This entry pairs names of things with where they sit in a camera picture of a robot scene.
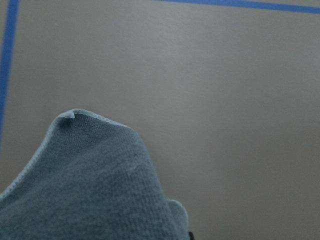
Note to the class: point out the grey cloth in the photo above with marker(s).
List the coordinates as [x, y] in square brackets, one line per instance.
[90, 179]

